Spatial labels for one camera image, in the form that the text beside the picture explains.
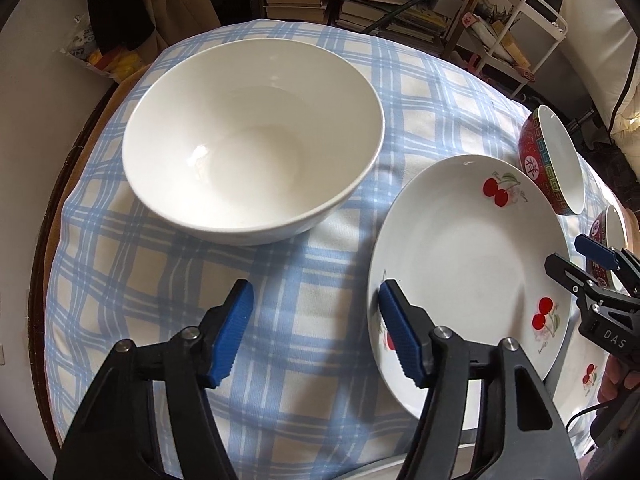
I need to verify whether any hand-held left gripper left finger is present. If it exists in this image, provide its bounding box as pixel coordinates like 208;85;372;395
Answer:
52;279;255;480

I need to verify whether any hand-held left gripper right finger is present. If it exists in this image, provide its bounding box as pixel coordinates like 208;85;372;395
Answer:
377;279;583;480

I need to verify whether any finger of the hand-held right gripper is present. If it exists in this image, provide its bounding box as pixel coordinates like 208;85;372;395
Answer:
574;233;640;293
544;253;603;307

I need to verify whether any red patterned bowl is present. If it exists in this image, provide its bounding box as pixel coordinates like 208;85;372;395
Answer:
590;205;630;293
518;105;587;216

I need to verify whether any large white bowl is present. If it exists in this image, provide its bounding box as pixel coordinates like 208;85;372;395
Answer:
121;38;386;247

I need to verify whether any person's right hand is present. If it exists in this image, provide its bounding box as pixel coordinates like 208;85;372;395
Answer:
598;357;628;406

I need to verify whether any blue plaid tablecloth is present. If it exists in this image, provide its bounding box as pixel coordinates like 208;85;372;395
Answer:
45;20;632;467

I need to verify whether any white metal cart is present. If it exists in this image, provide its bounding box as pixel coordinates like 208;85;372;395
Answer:
465;0;569;102

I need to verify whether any clear plastic bag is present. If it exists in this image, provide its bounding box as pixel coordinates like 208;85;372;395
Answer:
61;14;151;82

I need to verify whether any beige coat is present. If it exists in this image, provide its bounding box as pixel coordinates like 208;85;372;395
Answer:
127;0;222;67

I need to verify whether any black coat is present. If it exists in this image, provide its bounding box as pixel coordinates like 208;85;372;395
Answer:
86;0;157;57

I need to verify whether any black cable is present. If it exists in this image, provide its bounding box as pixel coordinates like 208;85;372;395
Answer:
566;401;603;432

